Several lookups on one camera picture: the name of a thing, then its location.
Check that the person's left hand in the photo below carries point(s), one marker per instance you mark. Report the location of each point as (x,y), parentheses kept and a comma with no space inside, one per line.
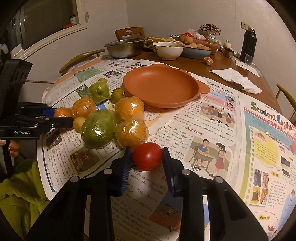
(13,148)

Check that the plate of fried food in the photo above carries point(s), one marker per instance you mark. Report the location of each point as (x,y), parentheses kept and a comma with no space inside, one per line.
(150,40)

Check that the pink fruit tray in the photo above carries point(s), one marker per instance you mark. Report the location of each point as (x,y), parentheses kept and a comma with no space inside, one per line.
(213,47)

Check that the dried flower bouquet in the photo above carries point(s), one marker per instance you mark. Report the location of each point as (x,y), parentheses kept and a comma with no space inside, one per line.
(210,29)

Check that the orange plastic plate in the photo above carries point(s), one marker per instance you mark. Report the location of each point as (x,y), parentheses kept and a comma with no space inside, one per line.
(162,86)

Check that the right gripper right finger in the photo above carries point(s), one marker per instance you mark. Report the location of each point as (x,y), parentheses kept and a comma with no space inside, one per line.
(173,172)

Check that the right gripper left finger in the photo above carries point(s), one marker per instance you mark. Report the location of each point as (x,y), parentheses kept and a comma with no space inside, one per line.
(121,169)

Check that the white ceramic food bowl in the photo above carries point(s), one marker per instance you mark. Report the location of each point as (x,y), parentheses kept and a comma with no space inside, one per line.
(167,51)

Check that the newspaper sheet right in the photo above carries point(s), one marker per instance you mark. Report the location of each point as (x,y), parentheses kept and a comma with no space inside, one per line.
(224,133)

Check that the small orange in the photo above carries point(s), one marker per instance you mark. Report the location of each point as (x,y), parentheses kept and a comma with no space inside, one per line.
(63,112)

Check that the curved wooden chair left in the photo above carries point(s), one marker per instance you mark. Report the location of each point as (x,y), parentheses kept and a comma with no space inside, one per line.
(78,59)

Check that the curved wooden chair right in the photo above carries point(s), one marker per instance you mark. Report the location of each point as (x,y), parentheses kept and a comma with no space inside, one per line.
(290,99)

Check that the small brown longan by plate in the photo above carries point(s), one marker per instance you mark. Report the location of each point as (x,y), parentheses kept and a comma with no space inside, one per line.
(117,94)

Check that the blue bowl of eggs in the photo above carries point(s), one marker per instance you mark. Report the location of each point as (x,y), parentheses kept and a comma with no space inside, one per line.
(195,53)

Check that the black thermos flask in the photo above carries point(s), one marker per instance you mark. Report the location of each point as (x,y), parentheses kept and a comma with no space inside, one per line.
(249,44)

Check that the small metal cup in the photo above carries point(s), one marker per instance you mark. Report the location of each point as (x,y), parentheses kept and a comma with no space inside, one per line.
(228,53)

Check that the crumpled white tissue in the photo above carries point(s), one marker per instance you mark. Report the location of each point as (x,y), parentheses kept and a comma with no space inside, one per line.
(232,75)

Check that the small clear glass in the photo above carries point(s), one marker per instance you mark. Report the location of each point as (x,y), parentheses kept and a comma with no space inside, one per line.
(248,59)

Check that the green sleeve forearm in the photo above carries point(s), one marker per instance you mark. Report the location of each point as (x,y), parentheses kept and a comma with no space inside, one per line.
(23,198)

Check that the stainless steel bowl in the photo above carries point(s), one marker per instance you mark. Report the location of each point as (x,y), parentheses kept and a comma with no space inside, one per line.
(125,48)

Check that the white rabbit figurine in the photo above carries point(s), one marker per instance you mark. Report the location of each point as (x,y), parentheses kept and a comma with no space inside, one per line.
(227,45)

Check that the small brown longan front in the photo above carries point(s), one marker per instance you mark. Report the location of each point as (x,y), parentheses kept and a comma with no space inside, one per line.
(78,122)

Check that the small wrapped candy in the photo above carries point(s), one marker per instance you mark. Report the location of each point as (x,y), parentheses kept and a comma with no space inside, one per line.
(208,61)

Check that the large green fruit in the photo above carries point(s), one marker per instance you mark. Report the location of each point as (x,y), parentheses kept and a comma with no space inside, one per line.
(99,92)

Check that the white paper sheet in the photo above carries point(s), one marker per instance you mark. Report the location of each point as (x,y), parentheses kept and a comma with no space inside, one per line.
(247,67)

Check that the newspaper sheet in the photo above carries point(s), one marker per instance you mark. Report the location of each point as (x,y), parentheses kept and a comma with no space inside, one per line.
(224,133)
(61,153)

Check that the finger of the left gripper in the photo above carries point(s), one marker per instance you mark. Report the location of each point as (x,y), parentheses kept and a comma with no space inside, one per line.
(49,112)
(58,122)

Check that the curved wooden chair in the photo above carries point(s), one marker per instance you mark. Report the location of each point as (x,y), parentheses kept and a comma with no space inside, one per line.
(78,59)
(290,99)

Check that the red tomato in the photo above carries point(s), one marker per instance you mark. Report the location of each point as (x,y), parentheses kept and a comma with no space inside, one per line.
(147,156)

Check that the wall power outlet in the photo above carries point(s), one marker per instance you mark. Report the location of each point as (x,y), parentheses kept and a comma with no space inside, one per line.
(246,27)

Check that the newspaper sheet left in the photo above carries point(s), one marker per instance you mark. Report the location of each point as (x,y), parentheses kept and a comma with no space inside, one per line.
(61,153)

